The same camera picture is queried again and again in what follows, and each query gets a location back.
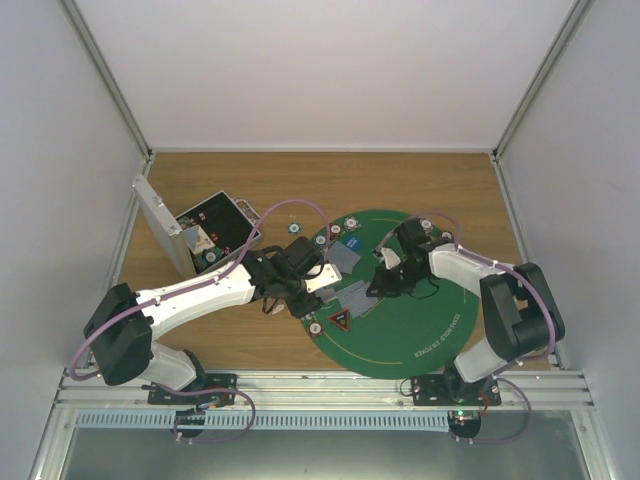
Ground round green poker mat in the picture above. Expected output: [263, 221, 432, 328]
[301, 210, 480, 380]

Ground blue orange 10 chip stack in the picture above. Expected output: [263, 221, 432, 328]
[343, 216, 361, 231]

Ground blue green 50 chip stack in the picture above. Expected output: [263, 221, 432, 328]
[288, 222, 301, 234]

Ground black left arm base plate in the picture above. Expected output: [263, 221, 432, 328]
[142, 373, 238, 409]

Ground blue small blind button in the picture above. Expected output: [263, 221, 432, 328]
[345, 236, 361, 251]

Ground silver aluminium poker case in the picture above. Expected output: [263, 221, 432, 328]
[133, 175, 262, 279]

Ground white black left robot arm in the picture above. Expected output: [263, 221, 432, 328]
[84, 237, 341, 404]

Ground blue 50 chips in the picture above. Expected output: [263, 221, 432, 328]
[314, 235, 328, 247]

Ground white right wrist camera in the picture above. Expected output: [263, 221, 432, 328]
[380, 247, 401, 270]

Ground black red triangular all-in button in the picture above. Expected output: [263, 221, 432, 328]
[328, 309, 351, 332]

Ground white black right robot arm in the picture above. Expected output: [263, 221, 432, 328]
[367, 216, 566, 405]

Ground blue playing card deck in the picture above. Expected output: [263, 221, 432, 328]
[316, 289, 337, 304]

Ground chip stack inside case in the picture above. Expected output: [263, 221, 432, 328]
[202, 248, 223, 266]

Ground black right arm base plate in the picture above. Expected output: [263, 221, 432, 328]
[410, 374, 501, 407]

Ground grey slotted cable duct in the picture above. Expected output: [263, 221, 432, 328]
[75, 409, 449, 432]

